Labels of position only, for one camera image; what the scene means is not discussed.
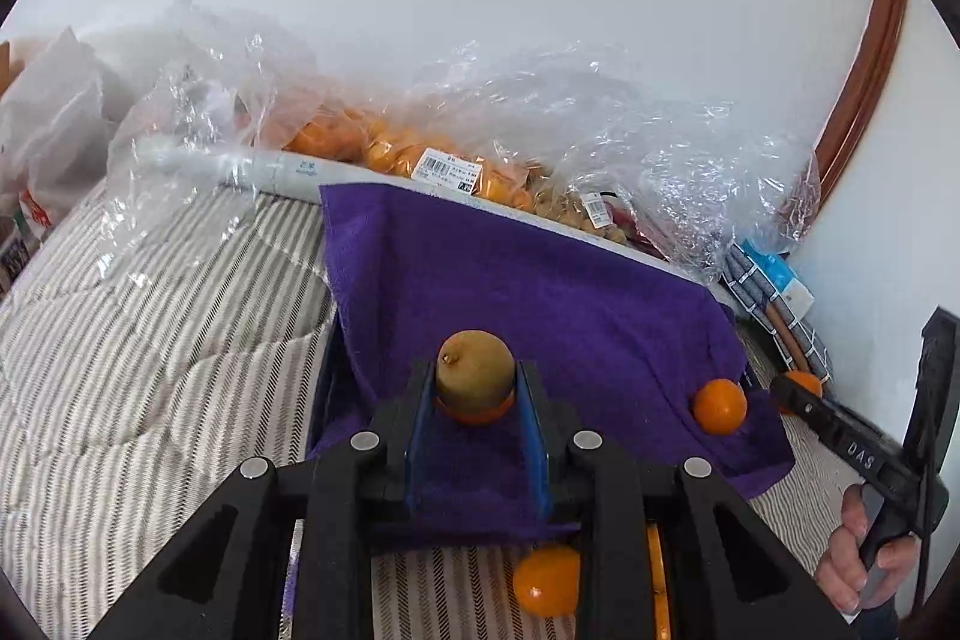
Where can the clear bag of oranges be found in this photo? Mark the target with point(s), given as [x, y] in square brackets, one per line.
[390, 149]

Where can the orange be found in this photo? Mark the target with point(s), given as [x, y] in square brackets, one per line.
[720, 406]
[807, 383]
[657, 580]
[546, 581]
[477, 416]

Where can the person's right hand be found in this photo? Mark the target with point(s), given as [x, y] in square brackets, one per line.
[844, 565]

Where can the white plastic bag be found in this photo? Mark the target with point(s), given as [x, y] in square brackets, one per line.
[56, 108]

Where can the white-rimmed box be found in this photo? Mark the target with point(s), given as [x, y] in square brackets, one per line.
[517, 214]

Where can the large clear plastic bag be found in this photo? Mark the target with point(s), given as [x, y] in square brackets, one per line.
[675, 160]

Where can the striped quilt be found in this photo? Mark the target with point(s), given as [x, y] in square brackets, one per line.
[150, 370]

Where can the brown kiwi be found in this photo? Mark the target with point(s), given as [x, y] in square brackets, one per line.
[474, 368]

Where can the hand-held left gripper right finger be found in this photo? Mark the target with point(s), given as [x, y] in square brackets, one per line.
[537, 452]

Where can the purple towel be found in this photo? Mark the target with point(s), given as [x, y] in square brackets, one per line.
[570, 302]

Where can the white paper tube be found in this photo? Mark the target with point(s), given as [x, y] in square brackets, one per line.
[296, 171]

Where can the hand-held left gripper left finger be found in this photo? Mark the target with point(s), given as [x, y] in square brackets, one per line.
[415, 452]

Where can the white bag with red print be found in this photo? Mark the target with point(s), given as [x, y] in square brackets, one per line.
[34, 209]

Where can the clear bag of brown longans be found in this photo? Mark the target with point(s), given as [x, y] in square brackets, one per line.
[581, 209]

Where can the crumpled clear plastic bag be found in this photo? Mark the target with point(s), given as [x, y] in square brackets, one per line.
[202, 85]

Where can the blue and white packet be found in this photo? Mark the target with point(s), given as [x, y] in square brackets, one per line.
[784, 280]

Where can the brown wooden door frame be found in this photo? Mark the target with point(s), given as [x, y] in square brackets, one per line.
[874, 63]

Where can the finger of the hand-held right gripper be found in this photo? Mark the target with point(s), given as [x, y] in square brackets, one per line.
[840, 434]

